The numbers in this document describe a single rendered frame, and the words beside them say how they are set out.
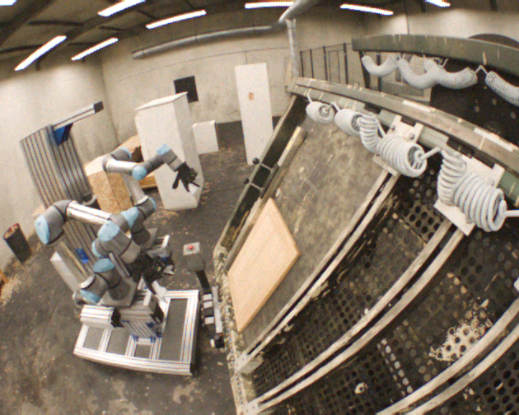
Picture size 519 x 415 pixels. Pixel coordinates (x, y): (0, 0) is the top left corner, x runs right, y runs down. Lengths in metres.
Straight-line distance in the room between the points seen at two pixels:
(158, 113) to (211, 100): 5.91
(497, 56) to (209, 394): 2.57
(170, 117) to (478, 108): 3.35
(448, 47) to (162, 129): 3.37
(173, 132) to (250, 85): 1.92
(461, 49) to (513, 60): 0.24
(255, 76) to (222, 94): 4.58
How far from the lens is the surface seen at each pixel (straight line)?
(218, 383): 2.18
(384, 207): 0.66
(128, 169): 1.47
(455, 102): 1.16
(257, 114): 4.93
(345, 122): 0.63
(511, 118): 1.02
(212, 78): 9.30
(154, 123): 3.65
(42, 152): 1.44
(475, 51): 1.04
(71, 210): 1.22
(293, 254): 0.97
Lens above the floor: 2.02
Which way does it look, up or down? 33 degrees down
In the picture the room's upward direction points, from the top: 7 degrees counter-clockwise
